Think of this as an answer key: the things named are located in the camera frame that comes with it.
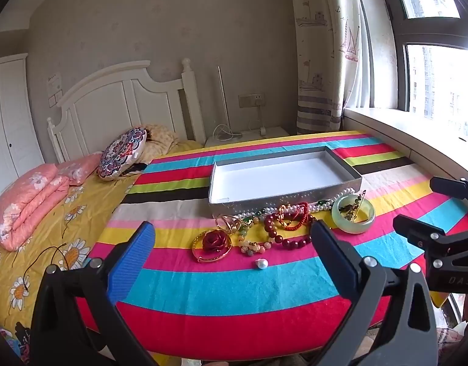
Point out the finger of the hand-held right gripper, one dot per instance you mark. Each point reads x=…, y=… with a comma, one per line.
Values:
x=419, y=229
x=453, y=187

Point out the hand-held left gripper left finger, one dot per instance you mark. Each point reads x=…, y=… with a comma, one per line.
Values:
x=131, y=263

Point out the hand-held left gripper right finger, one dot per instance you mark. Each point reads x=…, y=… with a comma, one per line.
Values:
x=333, y=255

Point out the pale green jade bangle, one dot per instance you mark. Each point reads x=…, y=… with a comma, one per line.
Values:
x=340, y=225

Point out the gold bangle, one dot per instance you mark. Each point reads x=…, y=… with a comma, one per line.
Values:
x=215, y=258

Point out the grey cardboard box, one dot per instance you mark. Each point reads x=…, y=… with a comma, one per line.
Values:
x=276, y=175

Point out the person's plaid clothing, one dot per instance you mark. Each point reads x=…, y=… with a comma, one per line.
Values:
x=453, y=339

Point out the white window sill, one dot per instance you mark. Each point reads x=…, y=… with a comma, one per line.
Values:
x=409, y=133

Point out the single white pearl bead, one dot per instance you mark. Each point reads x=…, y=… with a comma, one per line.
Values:
x=261, y=264

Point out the yellow daisy bedsheet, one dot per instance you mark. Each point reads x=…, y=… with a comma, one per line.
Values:
x=58, y=228

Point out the red rose brooch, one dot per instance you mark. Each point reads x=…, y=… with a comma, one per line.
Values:
x=214, y=241

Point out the striped colourful tablecloth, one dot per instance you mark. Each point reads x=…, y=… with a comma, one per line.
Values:
x=218, y=293

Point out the pink floral pillow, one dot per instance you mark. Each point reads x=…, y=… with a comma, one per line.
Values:
x=81, y=167

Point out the round patterned cushion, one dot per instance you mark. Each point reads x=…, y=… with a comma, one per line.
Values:
x=119, y=154

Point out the folded pink floral quilt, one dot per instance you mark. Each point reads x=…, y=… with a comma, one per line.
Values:
x=28, y=202

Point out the beige crumpled blanket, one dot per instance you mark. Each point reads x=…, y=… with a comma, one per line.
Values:
x=161, y=139

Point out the white nightstand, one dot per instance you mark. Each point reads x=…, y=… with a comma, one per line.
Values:
x=257, y=136

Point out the white plug adapter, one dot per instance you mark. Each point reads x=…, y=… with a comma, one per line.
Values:
x=263, y=130

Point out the dark framed window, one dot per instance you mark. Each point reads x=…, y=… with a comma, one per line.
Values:
x=428, y=30

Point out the white bed headboard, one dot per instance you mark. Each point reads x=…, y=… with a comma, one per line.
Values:
x=115, y=99

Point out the white wardrobe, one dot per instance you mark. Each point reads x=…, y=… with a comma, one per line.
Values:
x=12, y=122

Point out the thin metal lamp pole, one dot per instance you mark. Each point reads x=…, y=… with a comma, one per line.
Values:
x=221, y=95

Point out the sailboat print curtain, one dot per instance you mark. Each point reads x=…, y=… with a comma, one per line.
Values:
x=321, y=45

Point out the beige wall socket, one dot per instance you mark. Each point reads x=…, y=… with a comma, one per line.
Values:
x=251, y=100

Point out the white wall paper note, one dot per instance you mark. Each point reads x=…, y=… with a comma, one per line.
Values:
x=54, y=89

